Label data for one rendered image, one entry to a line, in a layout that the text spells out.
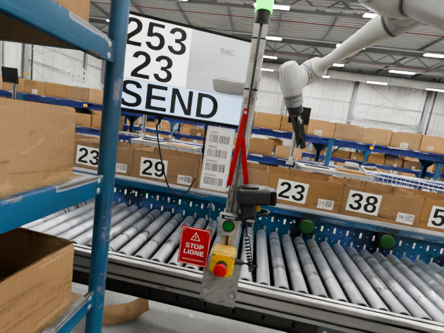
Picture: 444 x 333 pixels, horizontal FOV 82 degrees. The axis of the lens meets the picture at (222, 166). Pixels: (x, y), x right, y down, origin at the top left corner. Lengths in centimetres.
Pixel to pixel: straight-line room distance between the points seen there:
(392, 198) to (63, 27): 150
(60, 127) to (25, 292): 21
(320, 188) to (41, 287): 126
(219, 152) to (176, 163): 70
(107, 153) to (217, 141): 42
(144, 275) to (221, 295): 27
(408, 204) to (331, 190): 38
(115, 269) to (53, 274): 59
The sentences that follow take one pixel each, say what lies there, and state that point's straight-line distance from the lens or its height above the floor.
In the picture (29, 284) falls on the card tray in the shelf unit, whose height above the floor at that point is 102.
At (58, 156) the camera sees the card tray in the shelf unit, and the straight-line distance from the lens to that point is 41.
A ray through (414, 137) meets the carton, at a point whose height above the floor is 164.
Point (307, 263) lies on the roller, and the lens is 118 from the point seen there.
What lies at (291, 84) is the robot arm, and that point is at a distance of 131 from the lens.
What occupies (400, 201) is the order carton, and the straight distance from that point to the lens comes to 160.
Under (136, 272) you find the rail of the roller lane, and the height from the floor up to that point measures 71.
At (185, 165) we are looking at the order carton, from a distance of 144.
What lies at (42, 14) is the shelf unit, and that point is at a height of 132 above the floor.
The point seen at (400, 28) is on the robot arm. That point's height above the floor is 163.
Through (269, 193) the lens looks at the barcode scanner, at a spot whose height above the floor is 108.
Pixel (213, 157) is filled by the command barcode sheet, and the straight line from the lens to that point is 79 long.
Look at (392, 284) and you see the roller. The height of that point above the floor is 74.
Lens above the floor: 124
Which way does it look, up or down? 8 degrees down
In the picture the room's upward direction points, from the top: 9 degrees clockwise
